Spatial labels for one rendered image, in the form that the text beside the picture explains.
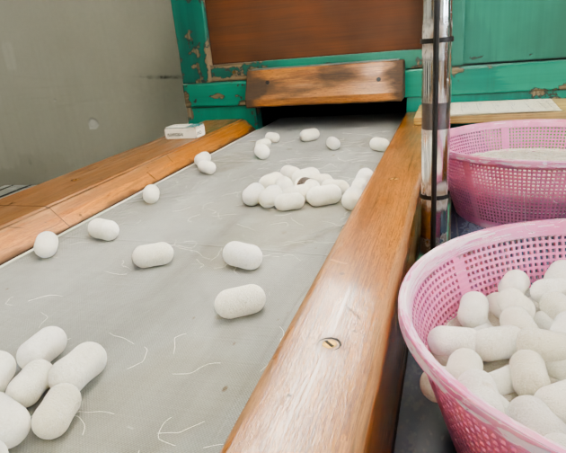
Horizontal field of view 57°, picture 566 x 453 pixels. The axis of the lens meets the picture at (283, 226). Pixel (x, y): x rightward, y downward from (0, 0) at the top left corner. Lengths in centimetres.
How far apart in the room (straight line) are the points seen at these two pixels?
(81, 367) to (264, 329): 11
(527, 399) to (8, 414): 24
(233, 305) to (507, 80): 78
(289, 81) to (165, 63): 105
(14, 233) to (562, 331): 47
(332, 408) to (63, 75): 209
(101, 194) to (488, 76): 69
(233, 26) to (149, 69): 97
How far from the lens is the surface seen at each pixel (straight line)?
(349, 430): 22
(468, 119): 87
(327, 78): 100
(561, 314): 36
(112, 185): 68
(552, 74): 103
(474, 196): 66
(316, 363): 26
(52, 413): 28
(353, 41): 104
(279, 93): 101
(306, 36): 106
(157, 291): 41
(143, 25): 204
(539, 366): 30
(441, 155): 46
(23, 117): 241
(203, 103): 114
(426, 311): 34
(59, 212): 61
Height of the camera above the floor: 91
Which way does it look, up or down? 20 degrees down
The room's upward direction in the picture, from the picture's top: 5 degrees counter-clockwise
